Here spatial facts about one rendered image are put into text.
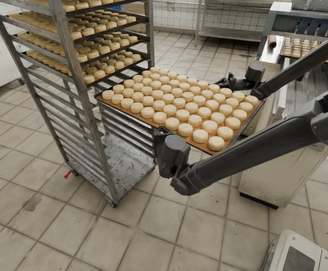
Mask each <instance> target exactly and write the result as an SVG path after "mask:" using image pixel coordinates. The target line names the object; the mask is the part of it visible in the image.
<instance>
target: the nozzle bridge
mask: <svg viewBox="0 0 328 271"><path fill-rule="evenodd" d="M291 5H292V3H286V2H274V3H273V5H272V7H271V9H270V11H269V14H268V17H267V21H266V24H265V28H264V30H263V34H262V38H261V42H260V45H259V49H258V52H257V55H260V56H262V53H263V50H264V48H265V44H266V41H267V38H268V36H270V35H276V36H281V37H290V38H297V39H305V40H314V41H322V42H325V41H327V40H328V36H327V37H325V36H324V35H325V33H326V31H327V29H328V12H318V11H306V10H294V9H292V8H291ZM303 17H304V18H303ZM302 18H303V20H302ZM313 18H314V21H313V22H312V20H313ZM301 20H302V22H301ZM324 20H325V22H324V24H323V25H322V27H321V28H320V30H319V32H318V34H317V35H314V33H315V30H316V28H317V27H318V25H319V24H322V23H323V21H324ZM298 22H301V24H300V26H299V28H298V31H297V33H294V30H295V27H296V25H297V24H298ZM311 22H312V24H311V26H310V28H309V30H308V32H307V34H304V31H305V28H306V26H307V25H308V23H311Z"/></svg>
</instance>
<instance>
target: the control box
mask: <svg viewBox="0 0 328 271"><path fill-rule="evenodd" d="M326 146H327V145H326V144H324V143H323V142H319V143H316V144H313V145H310V146H307V147H305V148H308V149H312V150H315V151H319V152H322V151H323V150H324V148H325V147H326Z"/></svg>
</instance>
